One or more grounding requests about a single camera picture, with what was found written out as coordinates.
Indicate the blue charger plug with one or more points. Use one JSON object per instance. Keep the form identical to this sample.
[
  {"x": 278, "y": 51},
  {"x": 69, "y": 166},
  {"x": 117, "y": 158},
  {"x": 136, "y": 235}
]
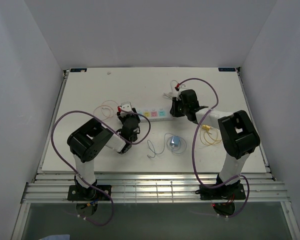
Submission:
[{"x": 174, "y": 141}]

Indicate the right blue corner label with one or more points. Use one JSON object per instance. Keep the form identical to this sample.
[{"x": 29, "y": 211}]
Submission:
[{"x": 226, "y": 69}]

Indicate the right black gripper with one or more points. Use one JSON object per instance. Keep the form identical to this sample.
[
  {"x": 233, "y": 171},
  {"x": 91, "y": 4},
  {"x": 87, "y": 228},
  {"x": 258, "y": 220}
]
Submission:
[{"x": 173, "y": 110}]

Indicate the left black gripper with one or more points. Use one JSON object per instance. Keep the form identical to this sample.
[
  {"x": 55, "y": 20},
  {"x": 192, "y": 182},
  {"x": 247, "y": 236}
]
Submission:
[{"x": 122, "y": 119}]

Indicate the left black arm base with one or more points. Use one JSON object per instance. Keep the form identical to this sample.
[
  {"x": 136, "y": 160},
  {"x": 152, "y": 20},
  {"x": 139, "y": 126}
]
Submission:
[{"x": 78, "y": 193}]

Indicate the left blue corner label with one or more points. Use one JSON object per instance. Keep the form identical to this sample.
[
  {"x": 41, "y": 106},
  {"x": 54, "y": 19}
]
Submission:
[{"x": 78, "y": 70}]

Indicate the white colourful power strip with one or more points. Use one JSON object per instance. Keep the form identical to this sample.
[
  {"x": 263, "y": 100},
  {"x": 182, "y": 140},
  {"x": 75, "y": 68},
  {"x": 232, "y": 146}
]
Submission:
[{"x": 154, "y": 114}]

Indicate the blue corner label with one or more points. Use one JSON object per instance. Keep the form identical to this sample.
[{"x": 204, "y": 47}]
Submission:
[
  {"x": 78, "y": 70},
  {"x": 226, "y": 69}
]

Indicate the yellow charger plug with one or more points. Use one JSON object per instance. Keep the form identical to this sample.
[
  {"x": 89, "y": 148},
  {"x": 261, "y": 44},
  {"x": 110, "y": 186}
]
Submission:
[{"x": 206, "y": 127}]

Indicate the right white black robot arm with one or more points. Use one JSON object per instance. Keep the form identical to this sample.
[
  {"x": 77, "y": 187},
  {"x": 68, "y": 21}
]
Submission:
[{"x": 238, "y": 134}]

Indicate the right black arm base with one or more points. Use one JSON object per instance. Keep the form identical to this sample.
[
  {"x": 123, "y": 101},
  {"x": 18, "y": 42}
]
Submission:
[{"x": 225, "y": 192}]

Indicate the blue cloth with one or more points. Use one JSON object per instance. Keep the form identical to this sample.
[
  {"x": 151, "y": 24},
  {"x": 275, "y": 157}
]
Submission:
[{"x": 57, "y": 237}]

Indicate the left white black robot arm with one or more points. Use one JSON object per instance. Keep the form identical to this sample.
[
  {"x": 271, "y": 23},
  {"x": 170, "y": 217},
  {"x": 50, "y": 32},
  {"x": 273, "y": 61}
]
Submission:
[{"x": 86, "y": 142}]

